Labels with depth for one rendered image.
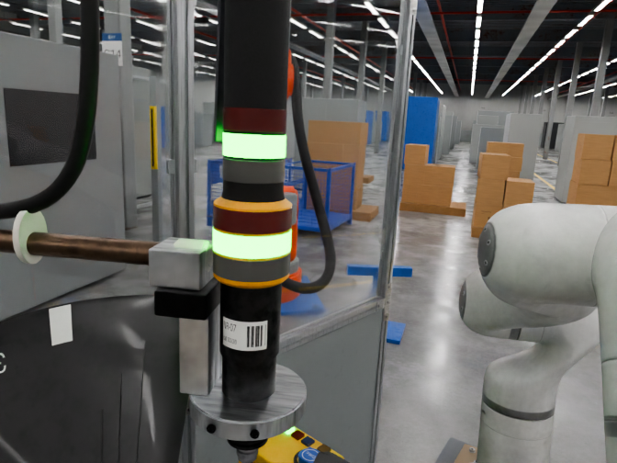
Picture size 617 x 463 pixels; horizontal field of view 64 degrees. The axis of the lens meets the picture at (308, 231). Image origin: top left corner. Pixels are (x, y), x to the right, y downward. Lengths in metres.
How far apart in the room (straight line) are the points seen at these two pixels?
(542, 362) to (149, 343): 0.67
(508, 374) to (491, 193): 6.89
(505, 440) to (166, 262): 0.78
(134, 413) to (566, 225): 0.41
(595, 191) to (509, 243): 7.88
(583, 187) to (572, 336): 7.47
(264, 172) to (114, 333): 0.24
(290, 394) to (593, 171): 8.09
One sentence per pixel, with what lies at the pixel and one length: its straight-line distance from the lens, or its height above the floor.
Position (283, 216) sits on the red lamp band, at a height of 1.57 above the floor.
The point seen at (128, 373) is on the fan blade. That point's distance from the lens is 0.44.
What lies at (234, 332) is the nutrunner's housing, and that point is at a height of 1.50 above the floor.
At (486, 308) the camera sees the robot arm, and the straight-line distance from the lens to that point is 0.84.
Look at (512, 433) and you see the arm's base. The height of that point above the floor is 1.12.
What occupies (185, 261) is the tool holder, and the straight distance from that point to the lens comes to 0.28.
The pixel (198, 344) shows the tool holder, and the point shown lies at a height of 1.49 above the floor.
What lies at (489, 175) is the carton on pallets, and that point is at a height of 0.93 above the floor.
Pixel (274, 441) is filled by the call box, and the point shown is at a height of 1.07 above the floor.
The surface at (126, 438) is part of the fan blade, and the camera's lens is 0.43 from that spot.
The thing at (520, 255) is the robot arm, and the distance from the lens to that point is 0.50.
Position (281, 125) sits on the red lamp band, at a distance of 0.26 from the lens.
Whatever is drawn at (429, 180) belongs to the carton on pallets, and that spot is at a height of 0.59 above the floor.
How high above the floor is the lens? 1.62
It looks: 13 degrees down
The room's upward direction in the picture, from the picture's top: 3 degrees clockwise
